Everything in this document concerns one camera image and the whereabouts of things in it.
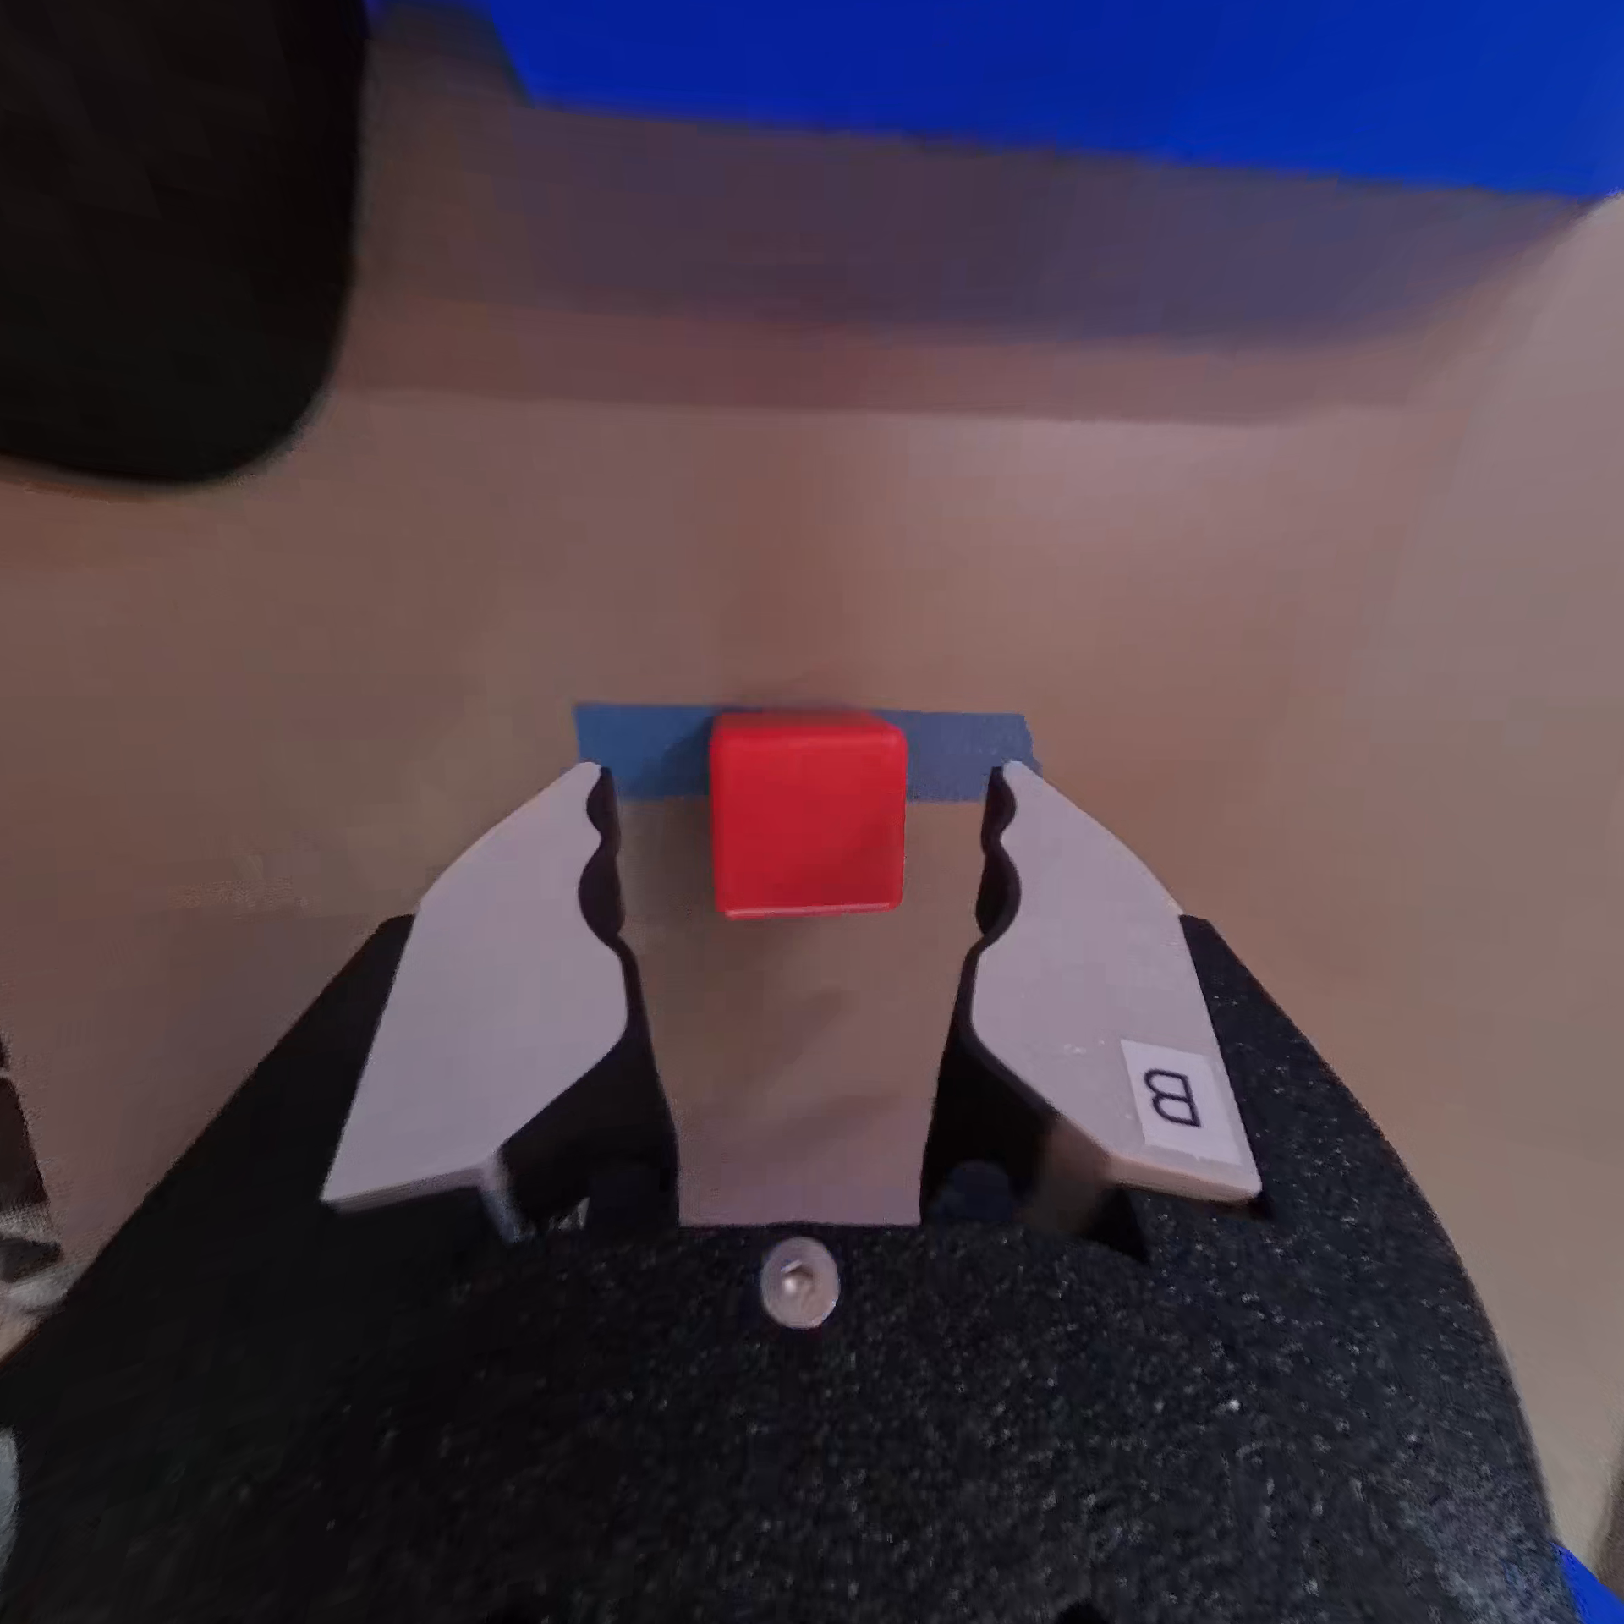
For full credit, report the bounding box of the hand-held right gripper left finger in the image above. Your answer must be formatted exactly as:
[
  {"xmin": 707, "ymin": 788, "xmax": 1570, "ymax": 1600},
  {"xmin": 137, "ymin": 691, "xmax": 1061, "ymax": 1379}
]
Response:
[{"xmin": 323, "ymin": 762, "xmax": 671, "ymax": 1232}]

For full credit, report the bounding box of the blue plastic bin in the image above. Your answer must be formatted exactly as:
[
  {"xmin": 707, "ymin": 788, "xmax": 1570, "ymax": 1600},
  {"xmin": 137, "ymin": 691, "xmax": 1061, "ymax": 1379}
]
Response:
[{"xmin": 369, "ymin": 0, "xmax": 1624, "ymax": 200}]

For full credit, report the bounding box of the red foam cube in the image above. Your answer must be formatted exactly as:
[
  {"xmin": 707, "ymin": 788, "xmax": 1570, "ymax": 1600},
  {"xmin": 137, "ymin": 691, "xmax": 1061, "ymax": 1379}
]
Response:
[{"xmin": 709, "ymin": 712, "xmax": 907, "ymax": 919}]

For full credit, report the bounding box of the black textured armrest pad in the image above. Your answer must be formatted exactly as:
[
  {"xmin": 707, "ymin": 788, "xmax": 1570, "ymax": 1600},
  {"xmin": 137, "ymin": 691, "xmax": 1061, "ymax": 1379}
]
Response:
[{"xmin": 0, "ymin": 0, "xmax": 358, "ymax": 484}]

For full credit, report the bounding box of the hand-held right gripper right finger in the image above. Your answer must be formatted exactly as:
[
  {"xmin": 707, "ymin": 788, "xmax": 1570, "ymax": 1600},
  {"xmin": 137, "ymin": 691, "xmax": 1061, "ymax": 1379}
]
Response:
[{"xmin": 930, "ymin": 762, "xmax": 1266, "ymax": 1238}]

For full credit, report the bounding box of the blue tape strip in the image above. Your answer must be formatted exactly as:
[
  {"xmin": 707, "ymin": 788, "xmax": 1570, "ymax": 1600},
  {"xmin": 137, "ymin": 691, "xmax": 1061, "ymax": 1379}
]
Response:
[{"xmin": 574, "ymin": 704, "xmax": 1042, "ymax": 807}]

